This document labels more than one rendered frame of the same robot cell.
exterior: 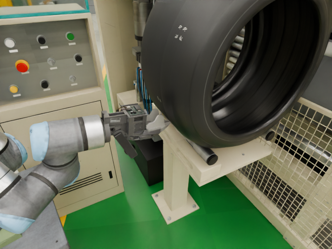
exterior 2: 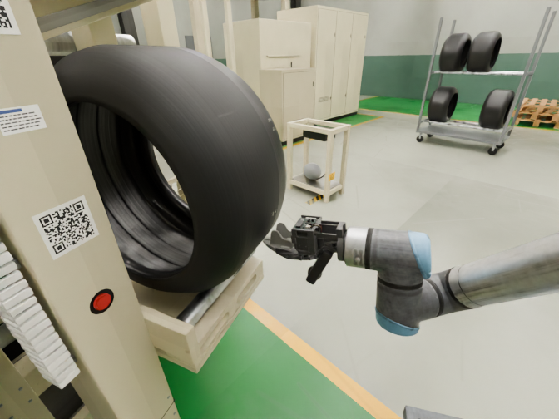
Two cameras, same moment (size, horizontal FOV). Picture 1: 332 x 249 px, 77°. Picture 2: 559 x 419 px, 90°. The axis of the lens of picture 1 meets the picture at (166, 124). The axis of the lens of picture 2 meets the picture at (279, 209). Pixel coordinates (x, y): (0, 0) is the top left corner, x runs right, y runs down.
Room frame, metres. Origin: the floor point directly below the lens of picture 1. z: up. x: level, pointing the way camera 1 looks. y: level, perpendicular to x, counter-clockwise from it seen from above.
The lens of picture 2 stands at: (0.89, 0.48, 1.44)
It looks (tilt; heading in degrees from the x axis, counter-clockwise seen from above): 29 degrees down; 231
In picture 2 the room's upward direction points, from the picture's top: 1 degrees counter-clockwise
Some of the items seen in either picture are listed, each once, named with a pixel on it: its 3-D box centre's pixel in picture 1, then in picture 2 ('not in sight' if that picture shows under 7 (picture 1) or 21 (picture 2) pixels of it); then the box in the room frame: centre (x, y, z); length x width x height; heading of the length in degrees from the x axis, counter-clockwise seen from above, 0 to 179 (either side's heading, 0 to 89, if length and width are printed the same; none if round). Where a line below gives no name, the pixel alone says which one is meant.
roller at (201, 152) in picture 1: (186, 132); (220, 282); (0.66, -0.08, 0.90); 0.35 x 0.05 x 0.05; 27
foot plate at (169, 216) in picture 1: (174, 200); not in sight; (0.94, -0.07, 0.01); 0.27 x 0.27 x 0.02; 27
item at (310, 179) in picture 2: not in sight; (316, 159); (-1.39, -1.66, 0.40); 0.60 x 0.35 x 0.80; 97
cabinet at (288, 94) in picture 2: not in sight; (288, 105); (-2.73, -3.71, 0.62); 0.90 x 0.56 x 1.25; 7
